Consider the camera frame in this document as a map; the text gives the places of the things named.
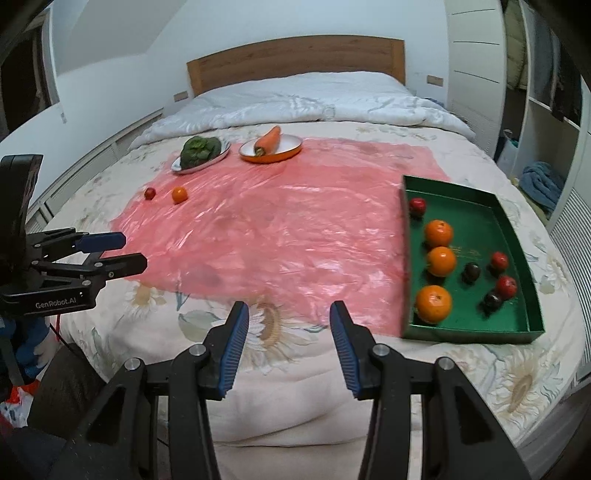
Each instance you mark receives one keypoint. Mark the blue gloved left hand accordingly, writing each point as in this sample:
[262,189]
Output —
[32,346]

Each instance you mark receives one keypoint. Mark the wall socket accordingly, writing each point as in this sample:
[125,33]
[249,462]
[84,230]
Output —
[180,96]
[435,80]

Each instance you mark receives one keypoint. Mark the orange carrot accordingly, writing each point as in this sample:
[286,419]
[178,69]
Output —
[268,143]

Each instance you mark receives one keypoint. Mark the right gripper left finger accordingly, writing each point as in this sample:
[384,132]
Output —
[118,437]

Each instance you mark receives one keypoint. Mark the green leafy vegetable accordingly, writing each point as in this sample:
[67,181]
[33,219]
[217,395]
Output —
[198,150]

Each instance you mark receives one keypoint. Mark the white bag on floor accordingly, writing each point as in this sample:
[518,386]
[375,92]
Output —
[508,155]

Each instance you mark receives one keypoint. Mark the wooden headboard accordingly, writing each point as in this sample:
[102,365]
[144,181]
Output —
[284,57]

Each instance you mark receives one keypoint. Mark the pink plastic sheet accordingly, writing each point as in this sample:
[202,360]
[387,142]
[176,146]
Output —
[325,225]

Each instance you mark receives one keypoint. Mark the dark plum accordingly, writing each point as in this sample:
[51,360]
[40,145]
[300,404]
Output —
[471,272]
[491,302]

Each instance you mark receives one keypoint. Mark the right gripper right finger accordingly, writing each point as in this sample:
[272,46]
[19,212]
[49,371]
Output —
[462,438]

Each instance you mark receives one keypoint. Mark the white plate blue rim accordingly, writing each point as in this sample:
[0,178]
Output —
[176,169]

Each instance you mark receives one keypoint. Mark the small back orange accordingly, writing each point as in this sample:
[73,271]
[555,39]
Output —
[179,195]

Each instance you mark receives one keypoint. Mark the blue folded towel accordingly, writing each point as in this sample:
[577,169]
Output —
[543,185]

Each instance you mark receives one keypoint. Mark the green rectangular tray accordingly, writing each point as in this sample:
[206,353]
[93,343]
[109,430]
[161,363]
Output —
[481,227]

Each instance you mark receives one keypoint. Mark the white wardrobe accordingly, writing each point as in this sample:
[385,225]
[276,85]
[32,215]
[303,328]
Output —
[509,70]

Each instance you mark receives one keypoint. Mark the wall socket right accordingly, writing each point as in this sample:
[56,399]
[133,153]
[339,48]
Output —
[435,80]

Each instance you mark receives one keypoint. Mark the white duvet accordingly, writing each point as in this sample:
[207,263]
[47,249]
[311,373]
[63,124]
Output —
[359,96]

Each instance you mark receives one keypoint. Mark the floral bed sheet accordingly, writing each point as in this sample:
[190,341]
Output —
[290,415]

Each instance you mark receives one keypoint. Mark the wall socket left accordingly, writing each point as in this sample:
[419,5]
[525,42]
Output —
[180,96]

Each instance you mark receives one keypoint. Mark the red apple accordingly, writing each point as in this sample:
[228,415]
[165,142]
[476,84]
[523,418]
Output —
[417,207]
[499,261]
[149,193]
[506,287]

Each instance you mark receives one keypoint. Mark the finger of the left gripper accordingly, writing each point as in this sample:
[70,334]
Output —
[97,241]
[106,272]

